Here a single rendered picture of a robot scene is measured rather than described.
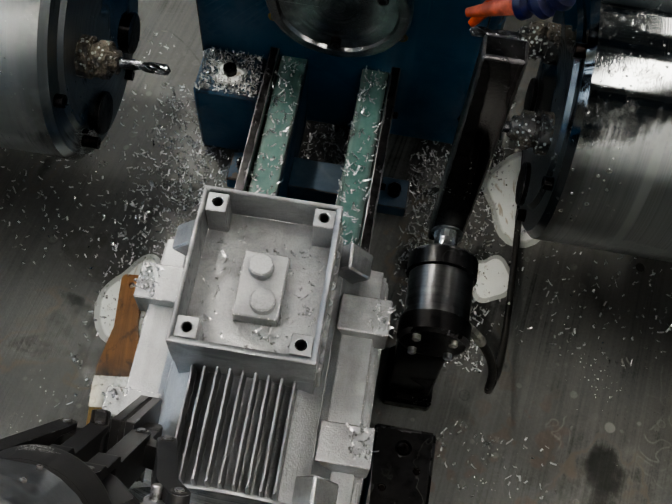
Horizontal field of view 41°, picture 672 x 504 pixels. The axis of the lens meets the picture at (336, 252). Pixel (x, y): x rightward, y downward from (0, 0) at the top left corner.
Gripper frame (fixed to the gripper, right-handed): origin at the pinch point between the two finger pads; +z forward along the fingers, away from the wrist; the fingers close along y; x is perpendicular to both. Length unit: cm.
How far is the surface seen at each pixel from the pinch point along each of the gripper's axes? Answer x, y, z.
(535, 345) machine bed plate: -5, -32, 39
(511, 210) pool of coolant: -19, -29, 47
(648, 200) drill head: -21.1, -34.5, 15.7
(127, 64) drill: -25.5, 10.5, 20.8
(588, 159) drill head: -23.4, -28.8, 14.2
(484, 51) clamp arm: -27.9, -18.2, 0.6
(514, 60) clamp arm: -27.6, -20.1, 0.5
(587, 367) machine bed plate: -4, -38, 39
